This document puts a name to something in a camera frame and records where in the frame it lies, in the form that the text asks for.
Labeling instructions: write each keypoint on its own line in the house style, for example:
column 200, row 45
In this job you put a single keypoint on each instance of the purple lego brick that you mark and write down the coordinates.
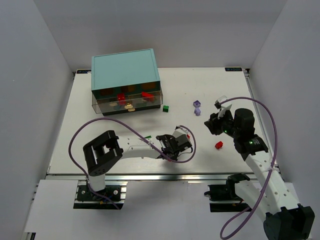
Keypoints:
column 196, row 104
column 197, row 111

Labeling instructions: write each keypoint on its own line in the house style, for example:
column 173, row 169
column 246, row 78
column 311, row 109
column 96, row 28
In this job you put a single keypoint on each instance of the red long lego brick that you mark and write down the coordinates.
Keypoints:
column 147, row 97

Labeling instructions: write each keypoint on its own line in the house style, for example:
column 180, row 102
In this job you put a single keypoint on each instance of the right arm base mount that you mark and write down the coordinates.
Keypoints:
column 223, row 196

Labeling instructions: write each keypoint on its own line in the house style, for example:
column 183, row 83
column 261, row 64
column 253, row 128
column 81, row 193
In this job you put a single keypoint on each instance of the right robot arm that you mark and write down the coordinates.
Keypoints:
column 283, row 216

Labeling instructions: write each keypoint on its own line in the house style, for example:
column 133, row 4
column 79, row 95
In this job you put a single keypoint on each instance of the purple lego brick lower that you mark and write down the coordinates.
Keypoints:
column 197, row 111

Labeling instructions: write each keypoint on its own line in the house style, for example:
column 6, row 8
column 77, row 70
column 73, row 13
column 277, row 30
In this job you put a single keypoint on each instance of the purple lego brick upper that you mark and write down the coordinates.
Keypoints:
column 196, row 104

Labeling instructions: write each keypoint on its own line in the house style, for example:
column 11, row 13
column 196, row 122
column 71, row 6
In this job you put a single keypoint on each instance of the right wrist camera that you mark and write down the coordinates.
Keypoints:
column 222, row 106

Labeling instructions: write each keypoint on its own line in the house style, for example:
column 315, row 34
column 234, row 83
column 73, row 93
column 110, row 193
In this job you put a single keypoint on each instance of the small red lego brick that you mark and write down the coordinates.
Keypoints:
column 219, row 145

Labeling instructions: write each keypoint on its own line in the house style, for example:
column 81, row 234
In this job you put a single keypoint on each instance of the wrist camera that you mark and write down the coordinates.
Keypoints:
column 180, row 131
column 222, row 106

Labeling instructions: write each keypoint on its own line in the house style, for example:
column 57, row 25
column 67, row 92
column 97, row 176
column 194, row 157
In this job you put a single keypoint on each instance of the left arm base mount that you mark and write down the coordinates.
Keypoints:
column 112, row 197

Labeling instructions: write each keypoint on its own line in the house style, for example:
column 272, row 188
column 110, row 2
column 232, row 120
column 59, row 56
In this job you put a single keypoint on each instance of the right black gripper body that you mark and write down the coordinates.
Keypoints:
column 214, row 124

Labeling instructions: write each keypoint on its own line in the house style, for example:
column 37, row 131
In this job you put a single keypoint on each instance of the teal drawer cabinet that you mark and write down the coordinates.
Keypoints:
column 130, row 72

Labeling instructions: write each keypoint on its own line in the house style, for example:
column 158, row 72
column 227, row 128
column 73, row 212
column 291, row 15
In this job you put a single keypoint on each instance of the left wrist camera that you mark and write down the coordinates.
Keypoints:
column 180, row 131

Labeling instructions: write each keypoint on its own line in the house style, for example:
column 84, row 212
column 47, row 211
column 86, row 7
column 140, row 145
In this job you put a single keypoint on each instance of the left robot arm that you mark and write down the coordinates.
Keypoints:
column 103, row 152

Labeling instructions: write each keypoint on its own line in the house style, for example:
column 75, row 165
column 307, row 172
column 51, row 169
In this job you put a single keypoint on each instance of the small green lego cube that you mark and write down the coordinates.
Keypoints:
column 165, row 108

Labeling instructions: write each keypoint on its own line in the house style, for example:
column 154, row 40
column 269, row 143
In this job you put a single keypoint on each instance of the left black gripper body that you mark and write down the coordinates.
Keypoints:
column 165, row 144

